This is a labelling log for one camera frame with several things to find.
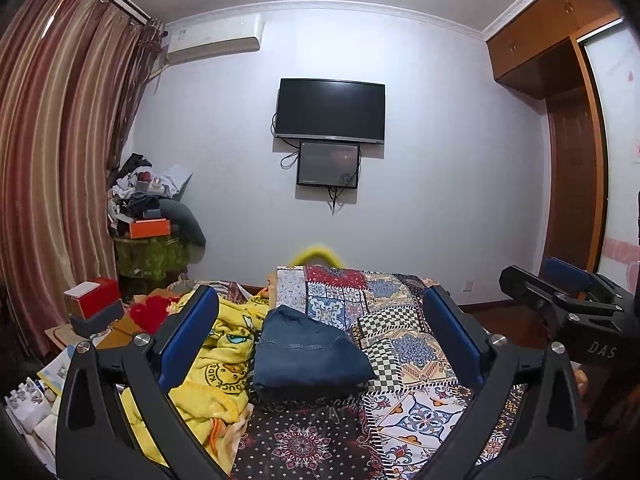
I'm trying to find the white air conditioner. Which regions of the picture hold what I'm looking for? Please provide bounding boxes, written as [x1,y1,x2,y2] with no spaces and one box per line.
[165,14,263,66]

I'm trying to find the red box with white lid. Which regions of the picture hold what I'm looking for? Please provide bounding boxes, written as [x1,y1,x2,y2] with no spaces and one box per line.
[63,276,122,320]

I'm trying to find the yellow duck print blanket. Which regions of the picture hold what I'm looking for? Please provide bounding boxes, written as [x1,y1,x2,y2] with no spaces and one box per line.
[120,285,273,476]

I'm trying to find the pile of white papers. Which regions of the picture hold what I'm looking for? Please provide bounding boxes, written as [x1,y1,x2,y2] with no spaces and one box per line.
[5,347,77,467]

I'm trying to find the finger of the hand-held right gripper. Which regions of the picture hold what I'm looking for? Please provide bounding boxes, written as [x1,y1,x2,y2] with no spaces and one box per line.
[499,266,623,335]
[544,257,626,307]

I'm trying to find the green patterned table cover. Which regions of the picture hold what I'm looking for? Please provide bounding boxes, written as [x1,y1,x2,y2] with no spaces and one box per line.
[114,234,194,284]

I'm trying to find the patchwork printed bed cover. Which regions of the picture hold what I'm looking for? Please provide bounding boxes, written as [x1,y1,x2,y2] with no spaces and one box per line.
[230,265,531,480]

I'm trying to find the red plush cloth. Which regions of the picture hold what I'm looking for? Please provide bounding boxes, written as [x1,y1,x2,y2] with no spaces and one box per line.
[131,294,184,334]

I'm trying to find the yellow plush object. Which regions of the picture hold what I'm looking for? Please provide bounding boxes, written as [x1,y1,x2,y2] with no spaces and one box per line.
[290,244,344,267]

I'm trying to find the pile of clothes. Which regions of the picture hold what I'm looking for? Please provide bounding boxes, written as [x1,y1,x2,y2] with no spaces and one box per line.
[106,152,194,221]

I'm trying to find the grey box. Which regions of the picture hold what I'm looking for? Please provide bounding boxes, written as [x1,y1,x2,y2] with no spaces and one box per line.
[69,300,125,337]

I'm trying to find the blue denim garment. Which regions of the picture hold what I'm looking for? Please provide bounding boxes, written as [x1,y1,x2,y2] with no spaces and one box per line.
[251,305,377,401]

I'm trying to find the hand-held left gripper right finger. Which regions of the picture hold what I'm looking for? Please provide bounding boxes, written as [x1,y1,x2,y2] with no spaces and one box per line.
[400,286,587,480]

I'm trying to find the person's right forearm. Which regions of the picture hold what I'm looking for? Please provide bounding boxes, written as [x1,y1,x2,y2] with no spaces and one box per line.
[574,367,640,456]

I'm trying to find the wooden overhead cabinet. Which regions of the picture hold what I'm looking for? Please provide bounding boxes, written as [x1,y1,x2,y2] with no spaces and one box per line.
[486,0,626,101]

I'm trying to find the brown striped cloth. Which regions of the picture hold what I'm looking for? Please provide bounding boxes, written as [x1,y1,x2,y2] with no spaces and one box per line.
[169,280,252,307]

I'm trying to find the black cables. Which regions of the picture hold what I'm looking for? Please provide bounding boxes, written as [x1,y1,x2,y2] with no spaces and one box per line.
[271,110,362,216]

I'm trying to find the white sliding wardrobe door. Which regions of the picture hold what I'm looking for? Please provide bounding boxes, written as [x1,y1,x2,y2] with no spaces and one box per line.
[580,20,640,301]

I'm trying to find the large black wall television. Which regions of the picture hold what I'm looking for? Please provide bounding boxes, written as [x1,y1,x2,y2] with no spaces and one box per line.
[276,78,386,145]

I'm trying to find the orange box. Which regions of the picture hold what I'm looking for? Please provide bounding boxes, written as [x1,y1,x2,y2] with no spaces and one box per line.
[129,217,172,240]

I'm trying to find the wooden door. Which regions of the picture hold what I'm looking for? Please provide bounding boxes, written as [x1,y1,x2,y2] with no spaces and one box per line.
[539,87,609,281]

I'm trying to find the small black wall monitor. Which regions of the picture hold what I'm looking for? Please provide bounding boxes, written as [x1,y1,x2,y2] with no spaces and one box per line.
[296,141,361,190]

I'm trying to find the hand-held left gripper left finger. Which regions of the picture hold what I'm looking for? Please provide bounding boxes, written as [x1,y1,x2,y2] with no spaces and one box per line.
[54,284,236,480]

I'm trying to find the striped brown curtain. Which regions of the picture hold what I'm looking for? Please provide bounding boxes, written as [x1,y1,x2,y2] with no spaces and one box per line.
[0,0,168,361]

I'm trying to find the brown cardboard sheet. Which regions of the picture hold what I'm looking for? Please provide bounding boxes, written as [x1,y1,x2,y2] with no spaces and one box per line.
[45,317,137,357]

